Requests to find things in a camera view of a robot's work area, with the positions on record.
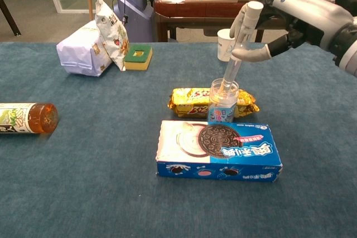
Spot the clear plastic jar blue label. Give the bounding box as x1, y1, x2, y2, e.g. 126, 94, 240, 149
208, 79, 240, 124

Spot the purple robot base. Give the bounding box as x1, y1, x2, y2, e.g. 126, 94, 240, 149
113, 0, 155, 43

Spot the white paper bag package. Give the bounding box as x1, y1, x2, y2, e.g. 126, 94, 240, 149
56, 20, 113, 77

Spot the dark table leg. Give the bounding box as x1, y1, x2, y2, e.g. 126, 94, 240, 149
0, 0, 22, 37

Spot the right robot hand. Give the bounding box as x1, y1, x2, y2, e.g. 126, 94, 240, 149
230, 0, 354, 62

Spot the green and yellow sponge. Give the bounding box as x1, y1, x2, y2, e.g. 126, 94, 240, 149
123, 43, 153, 71

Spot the amber tea bottle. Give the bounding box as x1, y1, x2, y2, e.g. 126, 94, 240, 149
0, 102, 59, 135

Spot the brown mahjong table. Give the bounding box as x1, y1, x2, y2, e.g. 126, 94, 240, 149
153, 0, 336, 43

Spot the white paper cup blue print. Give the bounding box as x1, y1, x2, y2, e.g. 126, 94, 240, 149
217, 28, 242, 62

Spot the yellow foil biscuit packet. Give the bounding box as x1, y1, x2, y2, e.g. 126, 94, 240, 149
167, 87, 260, 118

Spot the white printed chip bag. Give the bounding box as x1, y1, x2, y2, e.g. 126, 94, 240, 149
94, 0, 131, 71

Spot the clear test tube white cap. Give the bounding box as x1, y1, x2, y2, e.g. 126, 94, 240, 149
220, 1, 264, 94

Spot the blue Oreo cookie box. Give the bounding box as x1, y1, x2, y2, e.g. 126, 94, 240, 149
155, 120, 283, 183

